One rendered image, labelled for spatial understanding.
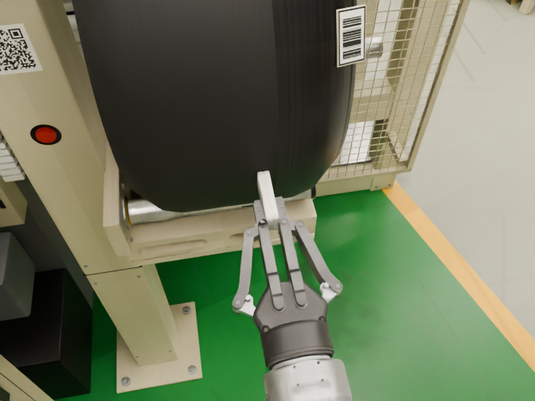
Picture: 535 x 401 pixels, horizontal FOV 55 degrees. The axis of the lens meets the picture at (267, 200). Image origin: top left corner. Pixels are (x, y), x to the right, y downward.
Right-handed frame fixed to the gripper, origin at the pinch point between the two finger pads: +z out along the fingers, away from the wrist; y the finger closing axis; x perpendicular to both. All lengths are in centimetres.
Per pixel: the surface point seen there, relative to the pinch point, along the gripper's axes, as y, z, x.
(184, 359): 23, 8, 115
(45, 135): 31.2, 22.8, 10.3
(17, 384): 50, -5, 52
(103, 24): 15.0, 11.8, -19.7
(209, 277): 11, 37, 120
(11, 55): 30.7, 25.3, -4.3
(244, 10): 1.0, 10.7, -20.5
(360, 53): -11.8, 9.0, -14.4
